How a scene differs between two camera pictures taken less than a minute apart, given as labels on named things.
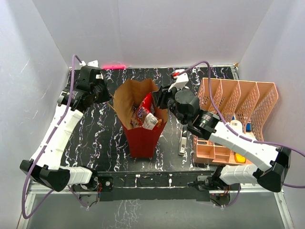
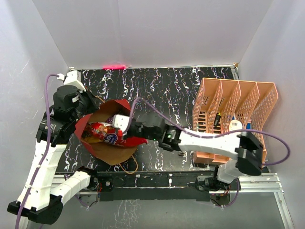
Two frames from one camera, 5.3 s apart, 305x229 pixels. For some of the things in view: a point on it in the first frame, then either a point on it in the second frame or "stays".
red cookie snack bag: [144, 108] -> [98, 131]
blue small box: [249, 127] stays
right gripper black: [161, 96] -> [128, 135]
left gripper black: [106, 96] -> [94, 101]
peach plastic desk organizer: [241, 105] stays
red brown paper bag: [128, 95] -> [113, 154]
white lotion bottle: [237, 126] stays
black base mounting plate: [152, 186] stays
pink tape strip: [114, 67] stays
